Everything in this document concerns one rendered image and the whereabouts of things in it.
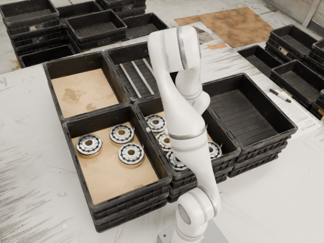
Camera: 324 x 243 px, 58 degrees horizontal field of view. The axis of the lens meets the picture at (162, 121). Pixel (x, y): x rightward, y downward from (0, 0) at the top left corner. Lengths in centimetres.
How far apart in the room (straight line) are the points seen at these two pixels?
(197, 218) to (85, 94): 89
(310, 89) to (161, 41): 203
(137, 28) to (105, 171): 182
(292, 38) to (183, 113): 250
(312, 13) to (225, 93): 275
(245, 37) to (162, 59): 305
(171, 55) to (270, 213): 91
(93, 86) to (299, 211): 109
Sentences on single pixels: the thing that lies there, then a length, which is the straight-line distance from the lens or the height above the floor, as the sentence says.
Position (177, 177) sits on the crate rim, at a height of 92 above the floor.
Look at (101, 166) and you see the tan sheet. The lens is 118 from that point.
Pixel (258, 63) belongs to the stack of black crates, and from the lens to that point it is 280.
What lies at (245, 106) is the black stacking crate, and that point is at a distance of 149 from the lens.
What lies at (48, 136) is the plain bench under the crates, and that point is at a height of 70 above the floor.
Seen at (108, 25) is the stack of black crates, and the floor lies 49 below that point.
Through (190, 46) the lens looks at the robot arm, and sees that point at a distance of 60.
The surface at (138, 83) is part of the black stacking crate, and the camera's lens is 150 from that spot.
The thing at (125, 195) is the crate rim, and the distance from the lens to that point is 100.
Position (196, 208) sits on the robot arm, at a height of 113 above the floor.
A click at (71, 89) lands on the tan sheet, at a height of 83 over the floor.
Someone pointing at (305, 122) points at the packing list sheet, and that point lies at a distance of 175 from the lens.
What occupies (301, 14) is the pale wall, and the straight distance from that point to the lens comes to 426.
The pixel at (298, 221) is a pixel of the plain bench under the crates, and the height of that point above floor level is 70.
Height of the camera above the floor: 182
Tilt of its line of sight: 49 degrees down
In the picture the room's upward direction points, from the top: 7 degrees clockwise
